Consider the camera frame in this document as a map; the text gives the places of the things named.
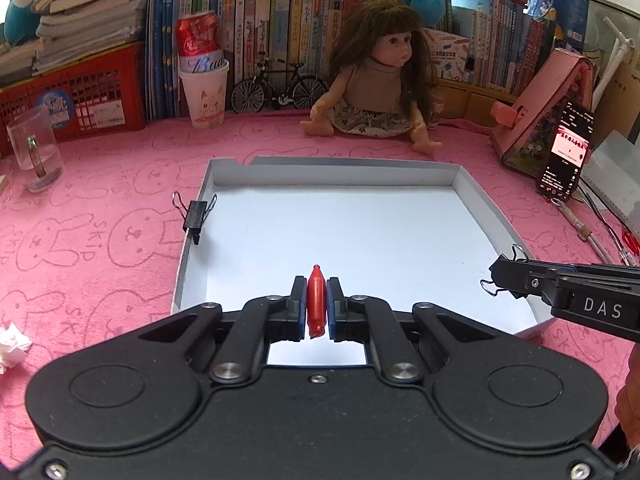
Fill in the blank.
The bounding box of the black smartphone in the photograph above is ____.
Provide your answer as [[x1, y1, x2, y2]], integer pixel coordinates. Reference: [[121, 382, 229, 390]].
[[536, 97, 596, 203]]

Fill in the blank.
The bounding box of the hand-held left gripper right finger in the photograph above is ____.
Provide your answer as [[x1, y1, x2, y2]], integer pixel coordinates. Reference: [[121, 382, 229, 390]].
[[326, 277, 501, 386]]

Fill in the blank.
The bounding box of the blue plush toy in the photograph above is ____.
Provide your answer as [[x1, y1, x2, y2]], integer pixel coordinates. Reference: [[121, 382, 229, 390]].
[[0, 0, 43, 46]]

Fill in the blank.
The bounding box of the long-haired baby doll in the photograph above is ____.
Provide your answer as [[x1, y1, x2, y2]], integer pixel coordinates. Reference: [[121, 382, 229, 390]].
[[300, 0, 445, 151]]

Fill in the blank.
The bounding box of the white braided cable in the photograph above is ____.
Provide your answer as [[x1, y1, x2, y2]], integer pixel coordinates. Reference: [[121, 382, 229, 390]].
[[552, 199, 616, 263]]

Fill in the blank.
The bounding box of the blue fluffy ball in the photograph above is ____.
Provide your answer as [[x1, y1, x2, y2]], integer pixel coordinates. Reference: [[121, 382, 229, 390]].
[[411, 0, 446, 28]]

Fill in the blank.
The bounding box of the clear drinking glass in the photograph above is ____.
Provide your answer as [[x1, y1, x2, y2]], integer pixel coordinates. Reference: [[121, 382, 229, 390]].
[[7, 106, 65, 193]]

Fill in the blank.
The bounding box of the crumpled white tissue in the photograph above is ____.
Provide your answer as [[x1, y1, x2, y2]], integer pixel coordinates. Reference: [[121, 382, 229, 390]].
[[0, 322, 33, 375]]

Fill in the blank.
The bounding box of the row of upright books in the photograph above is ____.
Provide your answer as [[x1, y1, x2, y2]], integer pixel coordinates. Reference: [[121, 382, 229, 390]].
[[145, 0, 563, 122]]

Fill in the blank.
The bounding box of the wooden desktop organizer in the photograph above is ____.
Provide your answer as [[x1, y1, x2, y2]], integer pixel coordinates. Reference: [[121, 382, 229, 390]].
[[435, 77, 521, 133]]

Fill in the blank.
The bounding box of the blue cardboard carton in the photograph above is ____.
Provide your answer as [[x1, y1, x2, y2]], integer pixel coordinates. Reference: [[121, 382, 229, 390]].
[[525, 0, 601, 51]]

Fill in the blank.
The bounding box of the red plastic crate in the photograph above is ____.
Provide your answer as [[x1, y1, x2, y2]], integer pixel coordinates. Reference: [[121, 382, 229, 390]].
[[0, 42, 147, 156]]

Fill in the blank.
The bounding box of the black binder clip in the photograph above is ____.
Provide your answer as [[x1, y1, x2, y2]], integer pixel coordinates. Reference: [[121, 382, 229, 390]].
[[479, 244, 532, 302], [171, 191, 218, 246]]

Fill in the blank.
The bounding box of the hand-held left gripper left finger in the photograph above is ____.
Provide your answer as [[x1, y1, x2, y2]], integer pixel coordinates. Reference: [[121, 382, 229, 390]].
[[132, 276, 307, 385]]

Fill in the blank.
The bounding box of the colourful printed white carton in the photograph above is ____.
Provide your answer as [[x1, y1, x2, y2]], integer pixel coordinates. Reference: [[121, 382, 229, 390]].
[[425, 27, 473, 81]]

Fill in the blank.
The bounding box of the pink model house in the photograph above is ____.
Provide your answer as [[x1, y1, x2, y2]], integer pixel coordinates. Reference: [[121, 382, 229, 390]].
[[490, 49, 598, 178]]

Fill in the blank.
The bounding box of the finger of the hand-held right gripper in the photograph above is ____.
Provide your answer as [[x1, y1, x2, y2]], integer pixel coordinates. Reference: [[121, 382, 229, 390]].
[[489, 254, 576, 312]]

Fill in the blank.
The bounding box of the white paper cup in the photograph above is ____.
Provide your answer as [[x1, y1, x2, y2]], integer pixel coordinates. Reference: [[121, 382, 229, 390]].
[[179, 59, 230, 128]]

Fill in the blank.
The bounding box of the pink bunny-print blanket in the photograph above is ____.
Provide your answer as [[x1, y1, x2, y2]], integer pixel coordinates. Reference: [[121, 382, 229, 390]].
[[0, 110, 640, 480]]

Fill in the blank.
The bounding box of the pile of flat books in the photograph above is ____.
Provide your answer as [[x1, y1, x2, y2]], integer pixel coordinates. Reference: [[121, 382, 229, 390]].
[[0, 0, 151, 86]]

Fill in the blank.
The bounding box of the large red toy sausage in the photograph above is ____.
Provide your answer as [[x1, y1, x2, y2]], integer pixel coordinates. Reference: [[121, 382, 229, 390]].
[[306, 264, 327, 339]]

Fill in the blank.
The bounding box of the black model bicycle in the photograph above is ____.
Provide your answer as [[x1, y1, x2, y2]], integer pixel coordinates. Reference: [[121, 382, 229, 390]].
[[231, 57, 328, 113]]

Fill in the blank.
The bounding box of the white plastic tube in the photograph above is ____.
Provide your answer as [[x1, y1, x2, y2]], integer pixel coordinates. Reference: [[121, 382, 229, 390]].
[[592, 17, 633, 106]]

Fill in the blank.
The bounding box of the shallow white cardboard box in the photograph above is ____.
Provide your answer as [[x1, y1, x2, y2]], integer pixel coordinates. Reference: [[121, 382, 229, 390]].
[[171, 156, 551, 367]]

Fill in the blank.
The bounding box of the person's right forearm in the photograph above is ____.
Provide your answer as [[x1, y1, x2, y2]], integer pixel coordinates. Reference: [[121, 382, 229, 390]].
[[614, 382, 640, 466]]

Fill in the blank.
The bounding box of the red beer can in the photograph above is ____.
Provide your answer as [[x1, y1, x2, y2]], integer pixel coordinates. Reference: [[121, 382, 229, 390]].
[[174, 10, 223, 73]]

